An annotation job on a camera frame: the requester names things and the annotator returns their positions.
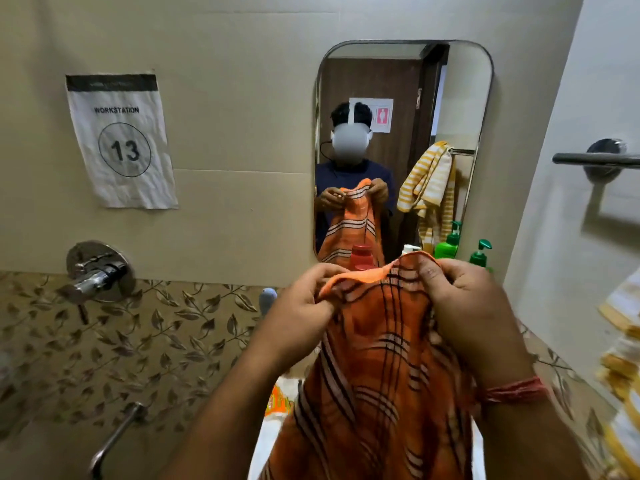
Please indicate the person's left hand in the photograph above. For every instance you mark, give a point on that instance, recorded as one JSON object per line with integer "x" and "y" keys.
{"x": 292, "y": 322}

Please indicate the person's right hand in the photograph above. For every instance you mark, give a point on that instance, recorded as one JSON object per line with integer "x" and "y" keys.
{"x": 475, "y": 319}

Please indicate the person's left thumb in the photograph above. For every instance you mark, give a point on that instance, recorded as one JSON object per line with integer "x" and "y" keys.
{"x": 327, "y": 303}

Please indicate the person's right thumb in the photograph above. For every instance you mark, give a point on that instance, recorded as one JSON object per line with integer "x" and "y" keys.
{"x": 431, "y": 279}

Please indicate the orange striped towel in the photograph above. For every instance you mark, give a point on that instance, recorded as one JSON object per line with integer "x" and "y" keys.
{"x": 380, "y": 374}

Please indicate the person's left forearm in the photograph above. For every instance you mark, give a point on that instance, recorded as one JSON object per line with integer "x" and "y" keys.
{"x": 235, "y": 424}

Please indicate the person's right forearm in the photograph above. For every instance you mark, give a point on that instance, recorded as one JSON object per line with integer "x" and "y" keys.
{"x": 525, "y": 439}

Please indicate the white pump head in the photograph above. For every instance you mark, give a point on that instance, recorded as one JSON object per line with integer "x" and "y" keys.
{"x": 410, "y": 248}

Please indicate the green pump bottle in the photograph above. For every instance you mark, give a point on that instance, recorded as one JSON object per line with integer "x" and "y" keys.
{"x": 480, "y": 254}

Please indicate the red bottle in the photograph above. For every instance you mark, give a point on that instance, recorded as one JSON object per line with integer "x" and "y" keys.
{"x": 362, "y": 257}

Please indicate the grey-blue rounded cap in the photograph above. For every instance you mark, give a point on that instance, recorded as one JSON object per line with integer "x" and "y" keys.
{"x": 267, "y": 299}

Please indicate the orange packet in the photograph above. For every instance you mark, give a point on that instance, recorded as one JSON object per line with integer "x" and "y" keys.
{"x": 277, "y": 400}

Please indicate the yellow striped towel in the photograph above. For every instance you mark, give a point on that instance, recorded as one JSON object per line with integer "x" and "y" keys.
{"x": 622, "y": 354}

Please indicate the chrome towel bar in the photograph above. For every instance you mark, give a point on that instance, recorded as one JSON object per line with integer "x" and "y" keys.
{"x": 597, "y": 158}

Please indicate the rounded wall mirror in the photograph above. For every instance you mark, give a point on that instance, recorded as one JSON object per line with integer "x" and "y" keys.
{"x": 400, "y": 119}

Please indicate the chrome wall tap valve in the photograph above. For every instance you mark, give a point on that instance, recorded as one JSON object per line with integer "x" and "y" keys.
{"x": 97, "y": 272}

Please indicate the white paper wall sign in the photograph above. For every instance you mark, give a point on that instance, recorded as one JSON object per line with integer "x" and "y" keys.
{"x": 122, "y": 144}

